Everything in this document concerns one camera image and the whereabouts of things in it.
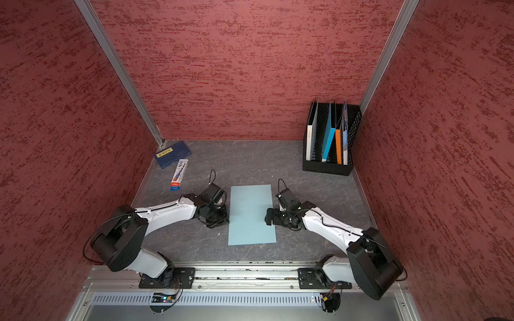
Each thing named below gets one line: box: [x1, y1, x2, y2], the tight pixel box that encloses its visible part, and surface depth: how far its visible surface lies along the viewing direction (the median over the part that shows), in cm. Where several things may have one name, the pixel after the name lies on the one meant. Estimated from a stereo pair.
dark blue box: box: [153, 141, 193, 170], surface depth 115 cm
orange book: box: [335, 129, 342, 165], surface depth 95 cm
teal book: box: [321, 102, 336, 162], surface depth 94 cm
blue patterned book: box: [341, 101, 349, 163], surface depth 92 cm
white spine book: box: [305, 98, 319, 162], surface depth 94 cm
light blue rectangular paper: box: [227, 184, 278, 247], surface depth 91 cm
